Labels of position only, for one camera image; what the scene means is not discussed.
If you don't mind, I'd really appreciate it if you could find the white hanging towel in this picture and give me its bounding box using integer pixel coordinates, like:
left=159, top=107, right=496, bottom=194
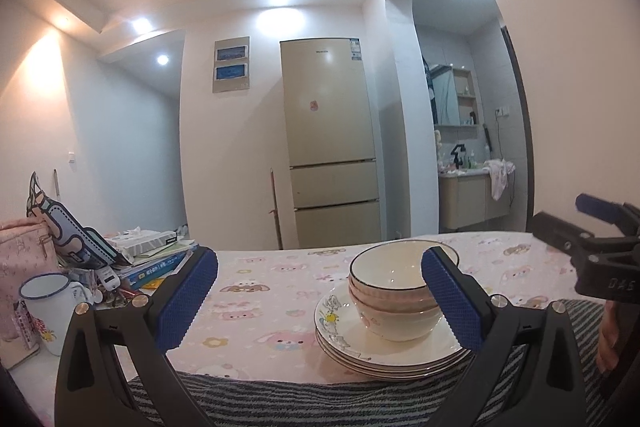
left=485, top=159, right=516, bottom=201

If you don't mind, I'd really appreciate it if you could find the pink bag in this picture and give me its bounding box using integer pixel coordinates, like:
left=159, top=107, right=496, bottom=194
left=0, top=219, right=62, bottom=343

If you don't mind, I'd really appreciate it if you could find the small white gadget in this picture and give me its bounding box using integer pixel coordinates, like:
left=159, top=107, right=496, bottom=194
left=97, top=267, right=121, bottom=293

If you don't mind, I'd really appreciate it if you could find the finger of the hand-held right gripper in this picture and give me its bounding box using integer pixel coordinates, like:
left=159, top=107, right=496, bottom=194
left=575, top=193, right=640, bottom=235
left=531, top=212, right=596, bottom=258

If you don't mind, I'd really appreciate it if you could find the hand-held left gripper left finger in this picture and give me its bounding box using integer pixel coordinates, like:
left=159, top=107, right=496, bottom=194
left=52, top=247, right=219, bottom=427

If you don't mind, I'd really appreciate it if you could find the bathroom mirror cabinet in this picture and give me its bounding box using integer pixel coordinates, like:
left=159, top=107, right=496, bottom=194
left=427, top=64, right=476, bottom=128

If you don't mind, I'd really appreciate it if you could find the grey striped cloth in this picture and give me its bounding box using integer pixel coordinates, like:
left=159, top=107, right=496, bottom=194
left=125, top=299, right=621, bottom=427

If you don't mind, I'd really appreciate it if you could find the brown broom handle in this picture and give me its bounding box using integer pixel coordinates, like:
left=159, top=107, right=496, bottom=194
left=269, top=167, right=284, bottom=250

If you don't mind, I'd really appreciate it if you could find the white plate cat cartoon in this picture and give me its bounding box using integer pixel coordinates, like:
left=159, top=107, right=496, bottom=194
left=322, top=342, right=471, bottom=379

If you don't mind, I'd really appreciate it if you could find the beige refrigerator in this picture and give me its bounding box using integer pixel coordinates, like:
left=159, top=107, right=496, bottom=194
left=279, top=37, right=383, bottom=249

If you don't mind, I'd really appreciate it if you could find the plain lettered white plate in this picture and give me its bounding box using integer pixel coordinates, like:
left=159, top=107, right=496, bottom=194
left=316, top=332, right=473, bottom=370

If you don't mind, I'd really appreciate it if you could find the stack of papers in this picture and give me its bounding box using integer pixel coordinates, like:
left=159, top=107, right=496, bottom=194
left=132, top=241, right=198, bottom=264

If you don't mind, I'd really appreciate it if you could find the cartoon paper cutout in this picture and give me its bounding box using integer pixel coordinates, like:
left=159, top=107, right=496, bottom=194
left=25, top=172, right=133, bottom=268

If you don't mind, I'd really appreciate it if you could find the beige vanity cabinet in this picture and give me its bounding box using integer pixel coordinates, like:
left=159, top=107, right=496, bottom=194
left=438, top=169, right=506, bottom=230

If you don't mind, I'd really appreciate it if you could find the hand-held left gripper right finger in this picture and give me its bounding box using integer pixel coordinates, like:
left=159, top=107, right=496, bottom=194
left=421, top=246, right=588, bottom=427

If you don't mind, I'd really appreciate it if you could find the stack of white plates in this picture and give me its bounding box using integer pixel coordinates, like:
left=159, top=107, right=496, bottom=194
left=314, top=279, right=473, bottom=364

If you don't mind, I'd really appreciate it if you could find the white bowl dark rim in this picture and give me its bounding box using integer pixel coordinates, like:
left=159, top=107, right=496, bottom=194
left=348, top=242, right=460, bottom=295

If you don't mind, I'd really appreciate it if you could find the person's right hand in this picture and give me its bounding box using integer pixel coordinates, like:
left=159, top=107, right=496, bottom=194
left=596, top=299, right=623, bottom=375

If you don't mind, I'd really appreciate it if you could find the pink patterned bowl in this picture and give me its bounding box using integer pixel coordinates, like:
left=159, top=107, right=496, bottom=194
left=352, top=297, right=443, bottom=342
left=348, top=282, right=443, bottom=314

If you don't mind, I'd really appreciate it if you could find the white enamel mug blue rim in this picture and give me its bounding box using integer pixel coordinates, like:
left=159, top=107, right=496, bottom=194
left=19, top=273, right=94, bottom=356

